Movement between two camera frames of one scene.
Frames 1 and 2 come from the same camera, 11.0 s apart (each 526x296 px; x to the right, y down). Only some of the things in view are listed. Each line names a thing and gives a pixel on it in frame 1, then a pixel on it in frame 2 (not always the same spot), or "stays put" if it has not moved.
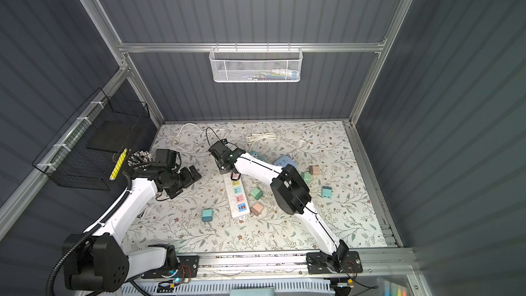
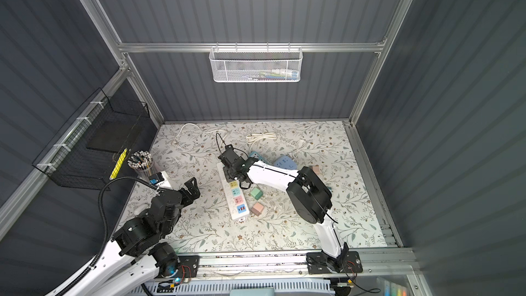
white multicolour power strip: [237, 196] stays put
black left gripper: [188, 179] -> [194, 190]
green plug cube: [257, 193] stays put
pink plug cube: [256, 209] stays put
